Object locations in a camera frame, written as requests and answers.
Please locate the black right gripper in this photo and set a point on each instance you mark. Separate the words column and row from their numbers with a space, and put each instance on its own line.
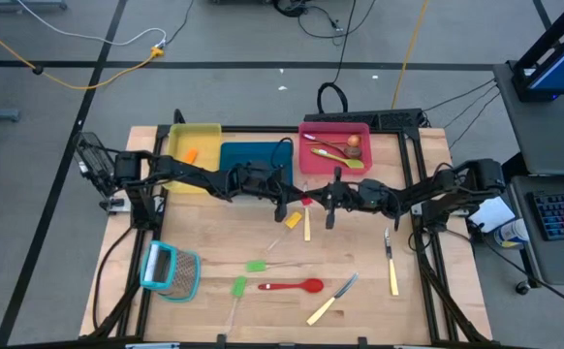
column 364, row 196

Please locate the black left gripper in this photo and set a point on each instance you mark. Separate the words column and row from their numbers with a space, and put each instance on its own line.
column 260, row 183

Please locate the yellow silicone spatula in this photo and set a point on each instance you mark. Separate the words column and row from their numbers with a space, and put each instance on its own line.
column 293, row 219

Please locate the lime green silicone spoon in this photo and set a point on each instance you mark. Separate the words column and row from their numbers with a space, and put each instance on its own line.
column 333, row 156

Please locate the dark wooden spoon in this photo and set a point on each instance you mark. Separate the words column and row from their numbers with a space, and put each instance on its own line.
column 353, row 151

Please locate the blue plastic bin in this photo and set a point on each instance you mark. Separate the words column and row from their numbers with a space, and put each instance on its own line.
column 243, row 155

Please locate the light wooden spoon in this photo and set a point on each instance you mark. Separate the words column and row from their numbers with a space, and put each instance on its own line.
column 354, row 140

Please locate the green silicone spatula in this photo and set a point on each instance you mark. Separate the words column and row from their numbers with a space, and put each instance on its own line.
column 256, row 266
column 239, row 286

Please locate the red silicone spoon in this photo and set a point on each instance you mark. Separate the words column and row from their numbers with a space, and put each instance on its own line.
column 311, row 285

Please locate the orange silicone spatula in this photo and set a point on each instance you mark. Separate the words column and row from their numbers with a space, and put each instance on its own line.
column 191, row 155

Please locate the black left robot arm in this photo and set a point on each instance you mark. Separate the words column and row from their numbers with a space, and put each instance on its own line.
column 190, row 174

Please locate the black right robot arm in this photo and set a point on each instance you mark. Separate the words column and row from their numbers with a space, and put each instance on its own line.
column 432, row 189

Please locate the pink plastic bin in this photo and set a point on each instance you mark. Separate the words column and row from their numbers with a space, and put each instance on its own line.
column 311, row 165

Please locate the yellow plastic bin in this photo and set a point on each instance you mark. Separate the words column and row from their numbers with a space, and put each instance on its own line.
column 204, row 140

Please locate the teal-framed box grater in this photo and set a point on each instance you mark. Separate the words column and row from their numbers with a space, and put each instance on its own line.
column 185, row 276

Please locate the black table clamp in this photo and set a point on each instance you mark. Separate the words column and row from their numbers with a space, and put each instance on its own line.
column 362, row 341
column 221, row 340

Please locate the white paper sheet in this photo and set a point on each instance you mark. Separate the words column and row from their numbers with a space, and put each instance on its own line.
column 495, row 213

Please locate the white and blue canister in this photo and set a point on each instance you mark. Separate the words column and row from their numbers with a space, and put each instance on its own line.
column 512, row 232

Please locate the black desk leg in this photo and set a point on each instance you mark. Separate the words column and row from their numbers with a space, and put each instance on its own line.
column 517, row 165

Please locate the black caster wheel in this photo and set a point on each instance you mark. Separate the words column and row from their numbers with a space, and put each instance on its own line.
column 522, row 288

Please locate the black monitor stand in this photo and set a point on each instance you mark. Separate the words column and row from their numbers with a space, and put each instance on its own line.
column 522, row 80

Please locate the grey side desk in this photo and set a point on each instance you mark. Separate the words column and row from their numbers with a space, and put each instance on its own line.
column 553, row 136

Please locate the backlit rainbow keyboard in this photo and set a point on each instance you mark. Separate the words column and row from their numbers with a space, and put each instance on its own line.
column 563, row 213

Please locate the grey keyboard desk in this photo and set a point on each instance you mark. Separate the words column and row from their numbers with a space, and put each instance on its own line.
column 563, row 262

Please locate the black table frame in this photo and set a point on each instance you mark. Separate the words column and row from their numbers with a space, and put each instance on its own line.
column 262, row 129

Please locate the black frame bracket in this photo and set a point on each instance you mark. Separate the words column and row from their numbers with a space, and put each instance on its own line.
column 179, row 117

